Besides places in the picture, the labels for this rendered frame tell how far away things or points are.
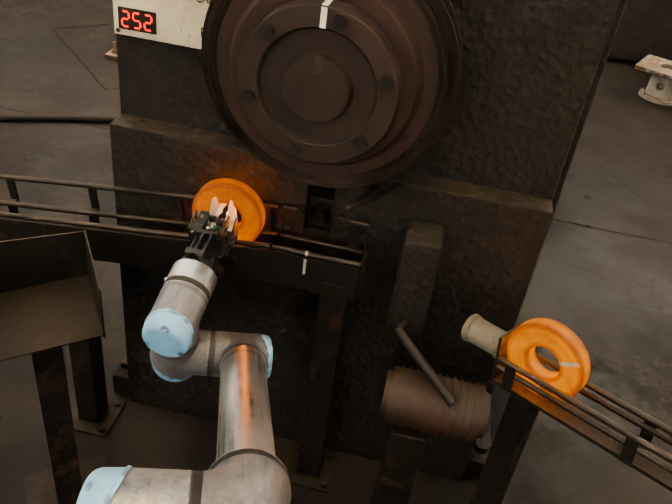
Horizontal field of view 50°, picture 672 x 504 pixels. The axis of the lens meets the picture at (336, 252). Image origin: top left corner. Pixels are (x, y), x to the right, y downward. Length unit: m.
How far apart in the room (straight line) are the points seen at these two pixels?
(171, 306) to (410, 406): 0.54
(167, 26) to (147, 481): 0.94
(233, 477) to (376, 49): 0.69
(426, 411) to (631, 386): 1.17
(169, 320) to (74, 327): 0.26
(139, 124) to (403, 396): 0.81
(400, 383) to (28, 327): 0.75
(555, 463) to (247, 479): 1.42
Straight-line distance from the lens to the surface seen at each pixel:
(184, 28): 1.52
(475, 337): 1.45
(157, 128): 1.62
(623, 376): 2.59
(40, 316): 1.55
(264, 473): 0.94
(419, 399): 1.52
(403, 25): 1.24
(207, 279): 1.37
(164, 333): 1.31
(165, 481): 0.91
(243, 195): 1.51
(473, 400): 1.53
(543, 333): 1.36
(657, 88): 4.99
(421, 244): 1.45
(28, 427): 2.16
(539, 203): 1.54
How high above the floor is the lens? 1.59
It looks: 35 degrees down
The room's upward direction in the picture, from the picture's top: 8 degrees clockwise
